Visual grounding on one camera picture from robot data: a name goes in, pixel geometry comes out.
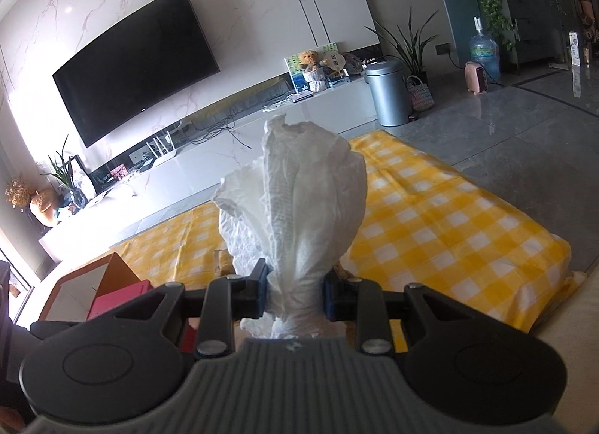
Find woven plant basket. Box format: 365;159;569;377
406;75;435;112

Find teddy bear toy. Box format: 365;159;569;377
299;51;328;93

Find blue water jug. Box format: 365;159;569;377
469;17;501;82

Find white tissue paper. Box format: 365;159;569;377
212;116;368;339

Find white wifi router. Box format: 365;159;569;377
145;130;177;166

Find white tv cabinet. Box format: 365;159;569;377
40;79;377;262

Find dried yellow flowers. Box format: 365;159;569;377
5;176;34;210

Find brown flat sponge cloth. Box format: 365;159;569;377
213;248;235;277

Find potted plant by bin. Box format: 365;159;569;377
365;8;439;83

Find large orange open box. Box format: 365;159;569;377
39;252;140;321

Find black wall television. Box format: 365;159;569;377
53;0;219;147

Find pink photo card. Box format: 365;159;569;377
110;164;128;180

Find pink small heater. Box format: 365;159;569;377
464;61;488;95

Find grey metal trash bin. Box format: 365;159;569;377
365;60;412;128

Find red square box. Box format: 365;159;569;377
86;280;196;353

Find orange round vase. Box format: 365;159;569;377
30;186;59;228

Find black cables on cabinet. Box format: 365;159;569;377
183;114;254;150

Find green picture book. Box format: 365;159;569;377
284;43;338;93

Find green leafy potted plant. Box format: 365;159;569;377
44;137;89;214

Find yellow checkered tablecloth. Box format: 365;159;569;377
117;131;582;331

